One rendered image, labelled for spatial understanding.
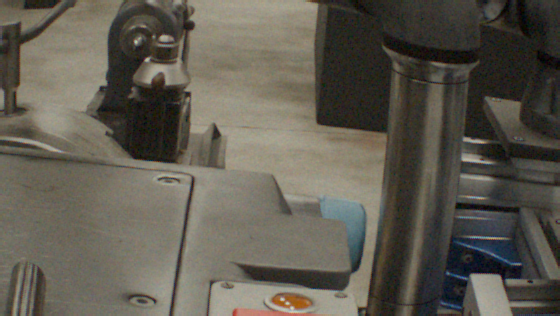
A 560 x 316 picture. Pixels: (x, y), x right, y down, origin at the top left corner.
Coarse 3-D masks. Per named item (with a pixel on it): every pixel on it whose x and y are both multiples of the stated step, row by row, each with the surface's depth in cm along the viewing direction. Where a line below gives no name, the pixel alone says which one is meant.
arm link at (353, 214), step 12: (288, 204) 125; (300, 204) 125; (312, 204) 125; (324, 204) 125; (336, 204) 126; (348, 204) 126; (360, 204) 127; (312, 216) 124; (324, 216) 124; (336, 216) 124; (348, 216) 125; (360, 216) 125; (348, 228) 124; (360, 228) 124; (348, 240) 124; (360, 240) 124; (360, 252) 124
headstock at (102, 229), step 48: (0, 192) 76; (48, 192) 77; (96, 192) 79; (144, 192) 80; (192, 192) 82; (240, 192) 82; (0, 240) 68; (48, 240) 69; (96, 240) 70; (144, 240) 72; (192, 240) 73; (240, 240) 74; (0, 288) 61; (48, 288) 62; (96, 288) 63; (144, 288) 65; (192, 288) 66
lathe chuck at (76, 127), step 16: (0, 112) 103; (32, 112) 102; (48, 112) 103; (64, 112) 104; (80, 112) 106; (32, 128) 98; (48, 128) 99; (64, 128) 100; (80, 128) 102; (96, 128) 105; (80, 144) 99; (96, 144) 101; (112, 144) 104
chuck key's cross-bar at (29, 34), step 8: (64, 0) 109; (72, 0) 109; (56, 8) 107; (64, 8) 108; (48, 16) 106; (56, 16) 107; (40, 24) 105; (48, 24) 106; (24, 32) 102; (32, 32) 103; (40, 32) 104; (24, 40) 102; (0, 48) 98; (8, 48) 99
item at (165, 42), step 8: (160, 40) 163; (168, 40) 163; (152, 48) 164; (160, 48) 163; (168, 48) 163; (176, 48) 164; (152, 56) 164; (160, 56) 163; (168, 56) 163; (176, 56) 164
